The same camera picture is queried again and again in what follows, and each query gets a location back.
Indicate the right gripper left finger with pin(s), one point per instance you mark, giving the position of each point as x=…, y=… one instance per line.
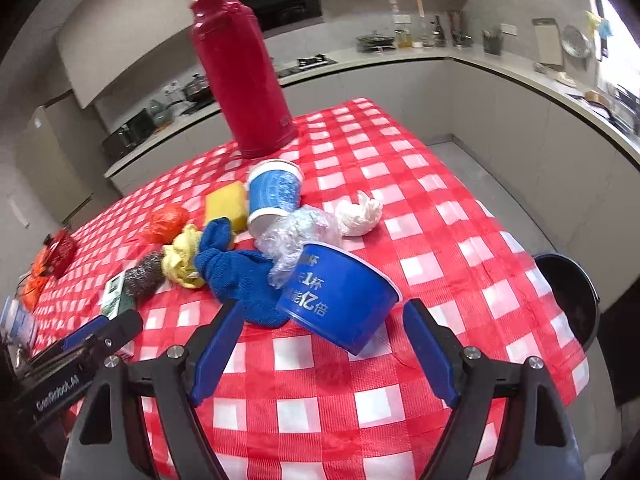
x=109, y=439

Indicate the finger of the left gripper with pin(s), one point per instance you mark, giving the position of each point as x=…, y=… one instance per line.
x=107, y=335

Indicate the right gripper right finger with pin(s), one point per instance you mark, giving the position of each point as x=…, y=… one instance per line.
x=535, y=441

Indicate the green white carton box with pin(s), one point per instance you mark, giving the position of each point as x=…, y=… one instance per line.
x=115, y=299

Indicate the steel wool scrubber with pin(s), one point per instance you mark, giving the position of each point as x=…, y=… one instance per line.
x=143, y=279

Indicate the yellow cloth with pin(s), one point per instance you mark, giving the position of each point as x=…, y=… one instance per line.
x=178, y=258

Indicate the orange plastic bag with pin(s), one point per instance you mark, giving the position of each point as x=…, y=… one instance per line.
x=162, y=225

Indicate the blue microfiber cloth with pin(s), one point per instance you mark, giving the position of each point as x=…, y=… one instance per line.
x=238, y=274

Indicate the blue paper bowl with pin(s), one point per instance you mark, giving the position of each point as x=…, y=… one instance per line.
x=338, y=296

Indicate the yellow sponge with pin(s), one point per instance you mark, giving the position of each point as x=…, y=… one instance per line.
x=229, y=202

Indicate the white tissue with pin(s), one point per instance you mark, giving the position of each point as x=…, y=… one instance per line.
x=358, y=219

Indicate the clear plastic bag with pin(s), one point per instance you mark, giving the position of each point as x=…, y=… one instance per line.
x=284, y=240

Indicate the blue patterned paper cup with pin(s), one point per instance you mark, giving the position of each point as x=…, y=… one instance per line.
x=274, y=187

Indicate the black trash bin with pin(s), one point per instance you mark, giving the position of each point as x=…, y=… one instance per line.
x=575, y=294

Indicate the kitchen counter with cabinets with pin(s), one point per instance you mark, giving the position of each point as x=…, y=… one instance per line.
x=575, y=174

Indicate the white blue jar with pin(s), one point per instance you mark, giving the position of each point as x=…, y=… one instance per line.
x=18, y=325

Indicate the red checkered tablecloth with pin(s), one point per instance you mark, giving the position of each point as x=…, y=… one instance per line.
x=413, y=352

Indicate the beige refrigerator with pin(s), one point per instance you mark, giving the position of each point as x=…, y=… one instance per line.
x=62, y=158

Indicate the black microwave oven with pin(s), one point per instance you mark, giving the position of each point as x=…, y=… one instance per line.
x=128, y=136

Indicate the green ceramic vase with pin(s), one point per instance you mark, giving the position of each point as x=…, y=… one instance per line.
x=160, y=113

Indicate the red thermos flask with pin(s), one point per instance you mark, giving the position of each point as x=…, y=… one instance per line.
x=228, y=41

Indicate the gas stove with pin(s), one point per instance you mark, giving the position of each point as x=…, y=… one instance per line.
x=305, y=64

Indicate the utensil holder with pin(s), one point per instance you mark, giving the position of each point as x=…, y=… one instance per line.
x=492, y=41

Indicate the white cutting board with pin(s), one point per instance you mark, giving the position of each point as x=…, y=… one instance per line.
x=550, y=52

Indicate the dish rack with pan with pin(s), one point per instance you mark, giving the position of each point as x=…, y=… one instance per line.
x=375, y=42

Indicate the metal strainer plate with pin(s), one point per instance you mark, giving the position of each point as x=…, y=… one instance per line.
x=575, y=43

